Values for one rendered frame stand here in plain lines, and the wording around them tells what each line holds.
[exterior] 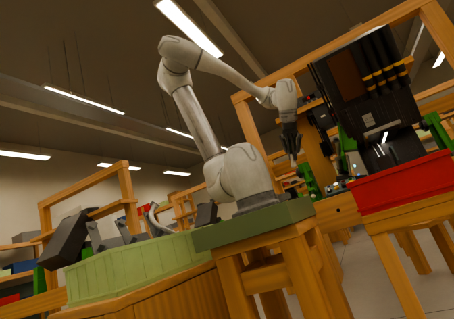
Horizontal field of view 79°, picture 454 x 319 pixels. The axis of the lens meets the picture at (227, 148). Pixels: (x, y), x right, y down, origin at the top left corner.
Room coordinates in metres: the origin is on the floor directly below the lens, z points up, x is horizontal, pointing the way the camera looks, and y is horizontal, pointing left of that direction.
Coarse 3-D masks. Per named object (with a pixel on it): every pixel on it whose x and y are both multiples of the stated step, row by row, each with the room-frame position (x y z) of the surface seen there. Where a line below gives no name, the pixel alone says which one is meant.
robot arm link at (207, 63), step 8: (200, 56) 1.03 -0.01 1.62; (208, 56) 1.05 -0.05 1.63; (200, 64) 1.05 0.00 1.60; (208, 64) 1.06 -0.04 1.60; (216, 64) 1.08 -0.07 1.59; (224, 64) 1.10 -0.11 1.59; (208, 72) 1.11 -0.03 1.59; (216, 72) 1.11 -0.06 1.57; (224, 72) 1.11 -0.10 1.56; (232, 72) 1.13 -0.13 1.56; (232, 80) 1.17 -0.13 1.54; (240, 80) 1.20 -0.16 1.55; (248, 80) 1.26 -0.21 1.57; (240, 88) 1.27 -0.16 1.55; (248, 88) 1.28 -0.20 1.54; (256, 88) 1.32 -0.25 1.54; (264, 88) 1.34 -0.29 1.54; (272, 88) 1.34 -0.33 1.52; (256, 96) 1.35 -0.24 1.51; (264, 96) 1.34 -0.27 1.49; (264, 104) 1.37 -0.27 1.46
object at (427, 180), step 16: (416, 160) 0.89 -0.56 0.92; (432, 160) 0.88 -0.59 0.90; (448, 160) 0.86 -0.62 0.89; (368, 176) 0.97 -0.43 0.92; (384, 176) 0.95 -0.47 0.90; (400, 176) 0.93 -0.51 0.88; (416, 176) 0.91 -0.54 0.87; (432, 176) 0.89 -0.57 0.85; (448, 176) 0.87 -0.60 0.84; (352, 192) 1.01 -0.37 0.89; (368, 192) 0.98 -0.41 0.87; (384, 192) 0.96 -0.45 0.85; (400, 192) 0.94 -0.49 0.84; (416, 192) 0.91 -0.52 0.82; (432, 192) 0.90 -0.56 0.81; (368, 208) 0.99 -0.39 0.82; (384, 208) 0.97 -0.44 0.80
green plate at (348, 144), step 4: (340, 128) 1.49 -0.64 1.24; (340, 132) 1.49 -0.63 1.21; (344, 132) 1.49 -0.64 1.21; (340, 136) 1.49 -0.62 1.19; (344, 136) 1.49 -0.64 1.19; (340, 140) 1.49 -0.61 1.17; (344, 140) 1.50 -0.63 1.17; (348, 140) 1.49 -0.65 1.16; (352, 140) 1.48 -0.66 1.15; (340, 144) 1.50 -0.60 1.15; (344, 144) 1.50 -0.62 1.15; (348, 144) 1.49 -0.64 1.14; (352, 144) 1.49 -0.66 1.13; (356, 144) 1.48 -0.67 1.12; (344, 148) 1.50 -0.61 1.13; (348, 148) 1.50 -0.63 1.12; (352, 148) 1.49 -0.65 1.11; (356, 148) 1.48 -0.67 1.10
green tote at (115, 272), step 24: (168, 240) 1.30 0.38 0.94; (192, 240) 1.41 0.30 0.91; (72, 264) 1.23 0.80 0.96; (96, 264) 1.12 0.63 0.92; (120, 264) 1.09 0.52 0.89; (144, 264) 1.17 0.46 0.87; (168, 264) 1.27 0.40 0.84; (192, 264) 1.38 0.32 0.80; (72, 288) 1.25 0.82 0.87; (96, 288) 1.14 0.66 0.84; (120, 288) 1.07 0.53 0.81
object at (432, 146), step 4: (416, 132) 9.35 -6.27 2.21; (420, 132) 9.31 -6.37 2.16; (424, 132) 9.27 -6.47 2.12; (428, 132) 9.23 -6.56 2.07; (420, 136) 9.33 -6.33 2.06; (424, 136) 9.25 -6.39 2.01; (428, 144) 9.30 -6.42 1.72; (432, 144) 9.26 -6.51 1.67; (436, 144) 9.22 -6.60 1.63; (428, 148) 9.32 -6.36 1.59; (432, 148) 9.19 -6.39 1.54; (436, 148) 9.16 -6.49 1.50
